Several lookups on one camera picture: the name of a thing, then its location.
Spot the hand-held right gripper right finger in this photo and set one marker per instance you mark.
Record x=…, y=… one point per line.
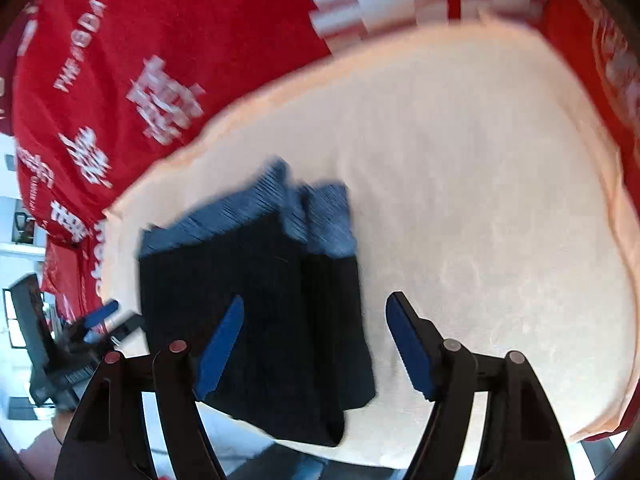
x=407, y=345

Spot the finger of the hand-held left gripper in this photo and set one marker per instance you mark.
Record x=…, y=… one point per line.
x=102, y=314
x=127, y=325

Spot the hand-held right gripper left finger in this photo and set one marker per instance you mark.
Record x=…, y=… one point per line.
x=220, y=345

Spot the dark navy pants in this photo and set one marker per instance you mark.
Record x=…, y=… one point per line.
x=260, y=285

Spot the person's left forearm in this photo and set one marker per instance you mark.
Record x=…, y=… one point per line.
x=42, y=452

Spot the peach blanket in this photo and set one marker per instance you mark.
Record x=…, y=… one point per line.
x=475, y=185

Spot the red printed blanket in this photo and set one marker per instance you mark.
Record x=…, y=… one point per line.
x=125, y=20

